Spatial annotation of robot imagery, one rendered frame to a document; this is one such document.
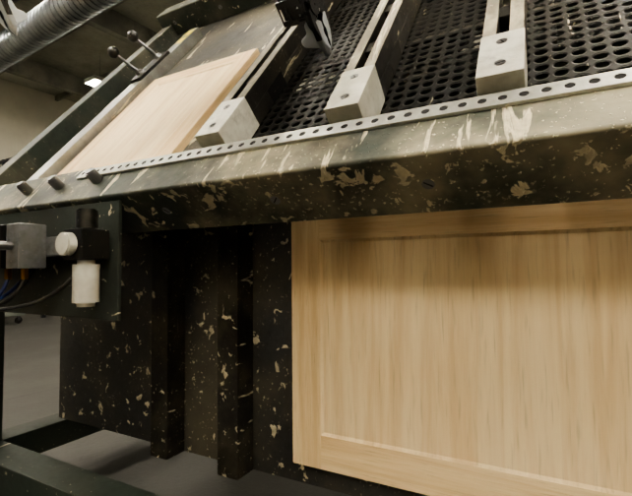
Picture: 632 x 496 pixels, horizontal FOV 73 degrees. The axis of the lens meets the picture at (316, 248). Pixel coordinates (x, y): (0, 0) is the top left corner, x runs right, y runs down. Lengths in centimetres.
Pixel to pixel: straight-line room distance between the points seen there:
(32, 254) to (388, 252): 71
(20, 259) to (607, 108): 99
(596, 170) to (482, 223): 26
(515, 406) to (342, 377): 32
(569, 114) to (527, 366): 42
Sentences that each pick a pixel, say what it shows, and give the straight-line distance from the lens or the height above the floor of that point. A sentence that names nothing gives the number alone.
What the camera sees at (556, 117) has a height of 85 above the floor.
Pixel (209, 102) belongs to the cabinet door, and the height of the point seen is 110.
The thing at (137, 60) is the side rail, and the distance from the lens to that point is 202.
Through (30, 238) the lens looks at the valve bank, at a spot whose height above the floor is 73.
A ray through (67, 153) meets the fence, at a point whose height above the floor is 100.
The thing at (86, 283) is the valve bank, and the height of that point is 64.
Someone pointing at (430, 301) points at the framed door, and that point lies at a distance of 83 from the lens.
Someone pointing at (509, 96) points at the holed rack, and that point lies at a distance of 64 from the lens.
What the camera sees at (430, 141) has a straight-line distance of 60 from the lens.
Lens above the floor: 67
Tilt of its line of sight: 3 degrees up
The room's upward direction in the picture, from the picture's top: 1 degrees counter-clockwise
